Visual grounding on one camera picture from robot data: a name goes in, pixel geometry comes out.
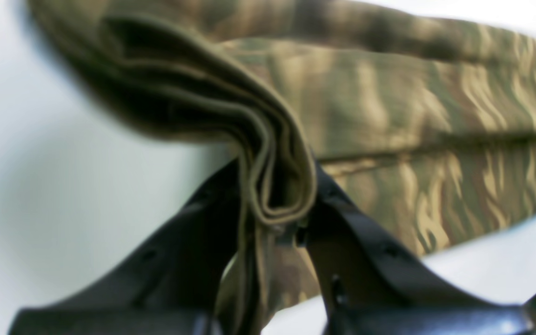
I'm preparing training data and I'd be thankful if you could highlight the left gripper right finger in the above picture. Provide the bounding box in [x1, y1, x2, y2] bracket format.
[299, 164, 533, 335]

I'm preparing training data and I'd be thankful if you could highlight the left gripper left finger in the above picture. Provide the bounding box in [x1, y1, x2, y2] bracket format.
[9, 161, 240, 335]

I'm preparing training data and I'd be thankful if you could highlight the camouflage pattern T-shirt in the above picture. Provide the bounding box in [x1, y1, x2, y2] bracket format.
[27, 0, 536, 335]

